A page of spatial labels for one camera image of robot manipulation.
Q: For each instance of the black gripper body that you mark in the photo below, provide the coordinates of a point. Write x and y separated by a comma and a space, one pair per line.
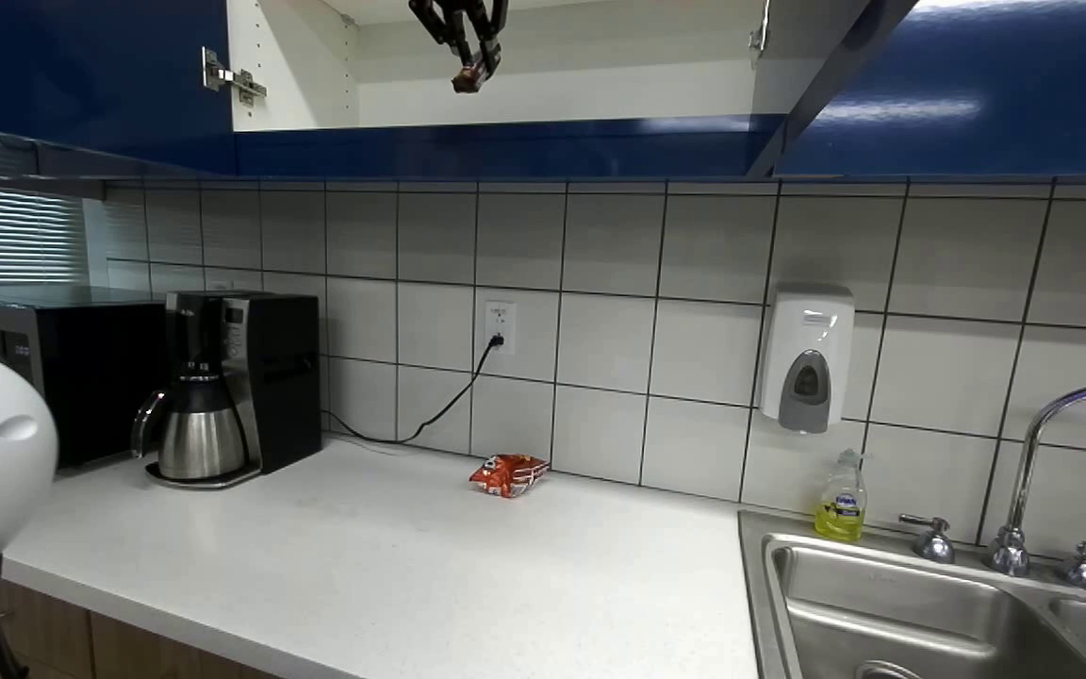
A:
441, 18

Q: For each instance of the open white cupboard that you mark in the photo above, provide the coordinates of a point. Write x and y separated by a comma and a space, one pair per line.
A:
641, 52

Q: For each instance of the metal cupboard hinge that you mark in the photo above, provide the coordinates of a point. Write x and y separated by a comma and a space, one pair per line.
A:
227, 76

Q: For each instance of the blue cupboard door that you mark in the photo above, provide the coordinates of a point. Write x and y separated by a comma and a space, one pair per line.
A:
1009, 115
828, 76
64, 61

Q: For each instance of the black coffee maker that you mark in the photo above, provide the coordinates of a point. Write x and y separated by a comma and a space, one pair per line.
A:
274, 379

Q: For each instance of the red snack packet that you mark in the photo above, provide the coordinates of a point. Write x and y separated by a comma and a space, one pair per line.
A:
506, 473

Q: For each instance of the steel coffee carafe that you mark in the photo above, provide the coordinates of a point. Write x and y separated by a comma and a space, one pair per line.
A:
199, 437

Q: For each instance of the window blinds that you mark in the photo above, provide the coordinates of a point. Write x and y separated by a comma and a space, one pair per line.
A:
0, 238

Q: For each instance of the black microwave oven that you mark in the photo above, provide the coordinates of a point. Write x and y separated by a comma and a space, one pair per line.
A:
75, 382

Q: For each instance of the yellow dish soap bottle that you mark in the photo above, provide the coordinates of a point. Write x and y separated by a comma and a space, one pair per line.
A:
840, 512

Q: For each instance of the chrome sink faucet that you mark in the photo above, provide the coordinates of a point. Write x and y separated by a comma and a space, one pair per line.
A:
1032, 453

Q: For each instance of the stainless steel sink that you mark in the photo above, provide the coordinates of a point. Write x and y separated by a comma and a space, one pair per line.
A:
894, 607

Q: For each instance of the wooden lower cabinet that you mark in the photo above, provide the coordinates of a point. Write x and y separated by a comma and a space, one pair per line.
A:
53, 644

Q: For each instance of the white wall outlet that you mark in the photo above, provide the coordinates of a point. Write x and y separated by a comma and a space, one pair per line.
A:
498, 315

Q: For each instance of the white wall soap dispenser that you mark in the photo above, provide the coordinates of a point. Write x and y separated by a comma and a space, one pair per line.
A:
807, 361

